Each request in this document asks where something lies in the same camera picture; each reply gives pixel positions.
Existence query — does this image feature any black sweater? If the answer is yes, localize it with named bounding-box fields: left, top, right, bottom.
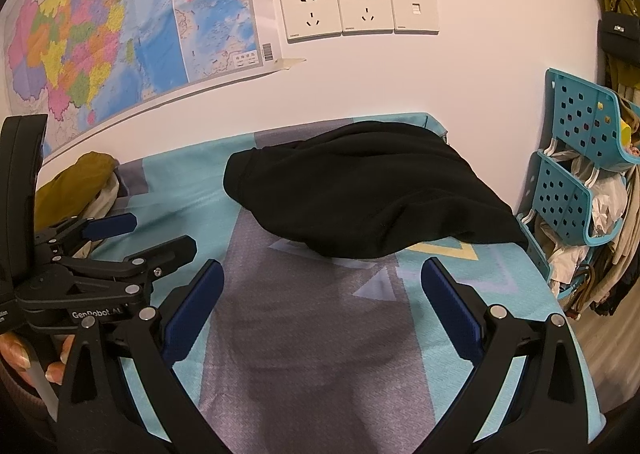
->
left=224, top=122, right=527, bottom=259

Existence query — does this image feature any person's left hand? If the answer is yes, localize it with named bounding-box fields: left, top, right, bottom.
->
left=1, top=332, right=75, bottom=387

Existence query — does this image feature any cream folded garment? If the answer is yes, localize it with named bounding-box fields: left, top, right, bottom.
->
left=74, top=173, right=120, bottom=259

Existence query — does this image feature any mustard folded garment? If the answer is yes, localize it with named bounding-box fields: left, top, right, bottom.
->
left=34, top=152, right=118, bottom=232

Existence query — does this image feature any teal grey bed sheet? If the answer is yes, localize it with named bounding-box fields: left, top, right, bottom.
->
left=92, top=111, right=608, bottom=454

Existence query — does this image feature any lower teal perforated basket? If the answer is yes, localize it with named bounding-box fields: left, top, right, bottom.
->
left=532, top=151, right=623, bottom=247

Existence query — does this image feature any black handbag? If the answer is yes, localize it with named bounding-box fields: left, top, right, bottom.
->
left=598, top=11, right=640, bottom=66

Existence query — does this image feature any colourful wall map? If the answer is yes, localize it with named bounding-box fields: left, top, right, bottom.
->
left=1, top=0, right=281, bottom=155

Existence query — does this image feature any left white wall socket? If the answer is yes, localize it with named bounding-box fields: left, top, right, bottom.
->
left=280, top=0, right=342, bottom=43

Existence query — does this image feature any white wall socket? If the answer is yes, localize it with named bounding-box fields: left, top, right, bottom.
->
left=337, top=0, right=394, bottom=35
left=280, top=0, right=342, bottom=43

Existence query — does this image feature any middle white wall socket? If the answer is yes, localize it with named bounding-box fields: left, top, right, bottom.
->
left=337, top=0, right=394, bottom=35

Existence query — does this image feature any white wall data plate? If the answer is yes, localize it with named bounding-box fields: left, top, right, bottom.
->
left=391, top=0, right=439, bottom=35

